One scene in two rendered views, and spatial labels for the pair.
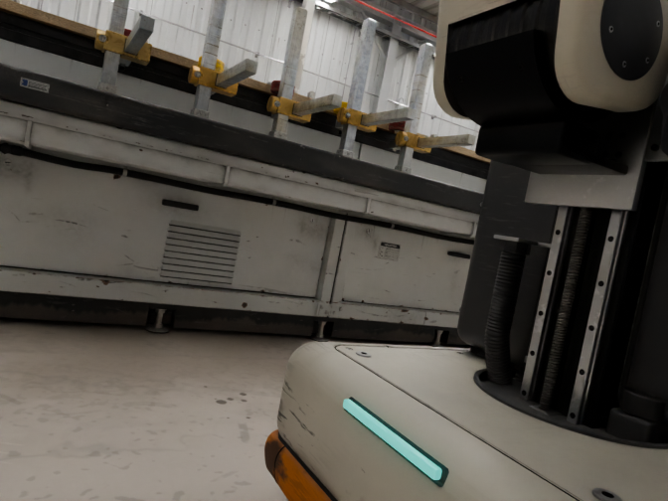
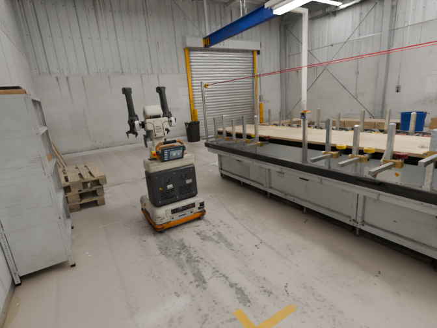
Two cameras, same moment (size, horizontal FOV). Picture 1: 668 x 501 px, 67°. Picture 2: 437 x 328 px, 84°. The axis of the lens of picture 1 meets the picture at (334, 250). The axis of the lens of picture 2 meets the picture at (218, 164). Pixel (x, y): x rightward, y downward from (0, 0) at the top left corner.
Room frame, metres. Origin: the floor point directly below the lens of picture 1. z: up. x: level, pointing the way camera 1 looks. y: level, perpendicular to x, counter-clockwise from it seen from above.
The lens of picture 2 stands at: (1.34, -3.20, 1.39)
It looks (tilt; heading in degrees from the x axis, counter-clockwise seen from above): 15 degrees down; 90
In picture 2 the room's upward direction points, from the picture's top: 4 degrees counter-clockwise
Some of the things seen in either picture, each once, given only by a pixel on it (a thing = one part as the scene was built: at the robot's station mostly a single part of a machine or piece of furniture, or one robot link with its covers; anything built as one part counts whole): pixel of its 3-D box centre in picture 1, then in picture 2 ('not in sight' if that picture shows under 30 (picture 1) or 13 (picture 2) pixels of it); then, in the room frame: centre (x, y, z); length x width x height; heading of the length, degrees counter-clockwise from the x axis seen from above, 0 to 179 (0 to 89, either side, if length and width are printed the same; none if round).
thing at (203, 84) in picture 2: not in sight; (207, 112); (1.25, 0.96, 1.20); 0.15 x 0.12 x 1.00; 120
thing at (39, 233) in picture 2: not in sight; (29, 181); (-0.47, -0.95, 0.78); 0.90 x 0.45 x 1.55; 120
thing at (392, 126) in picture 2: not in sight; (389, 155); (2.62, -1.49, 0.90); 0.04 x 0.04 x 0.48; 30
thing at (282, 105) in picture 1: (289, 109); not in sight; (1.63, 0.22, 0.80); 0.14 x 0.06 x 0.05; 120
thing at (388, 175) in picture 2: not in sight; (380, 174); (2.58, -1.48, 0.75); 0.26 x 0.01 x 0.10; 120
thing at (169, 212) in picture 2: not in sight; (183, 207); (0.92, -0.65, 0.23); 0.41 x 0.02 x 0.08; 30
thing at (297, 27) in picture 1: (286, 84); (233, 136); (1.62, 0.24, 0.87); 0.04 x 0.04 x 0.48; 30
